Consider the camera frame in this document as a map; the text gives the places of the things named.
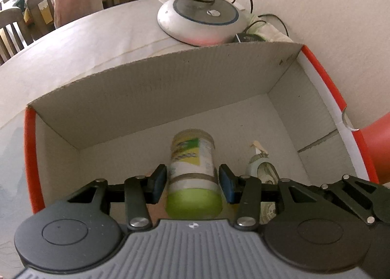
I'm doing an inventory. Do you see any green lid plastic jar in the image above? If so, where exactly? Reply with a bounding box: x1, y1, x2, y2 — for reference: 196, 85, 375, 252
165, 129, 222, 220

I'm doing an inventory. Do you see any red white cardboard box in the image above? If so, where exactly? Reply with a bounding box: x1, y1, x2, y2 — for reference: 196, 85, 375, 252
24, 42, 378, 212

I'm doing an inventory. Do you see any desk lamp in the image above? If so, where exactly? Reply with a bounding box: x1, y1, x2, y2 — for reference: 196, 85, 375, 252
157, 0, 248, 47

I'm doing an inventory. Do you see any wooden dining chair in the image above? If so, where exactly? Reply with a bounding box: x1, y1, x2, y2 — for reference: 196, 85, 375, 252
0, 7, 33, 65

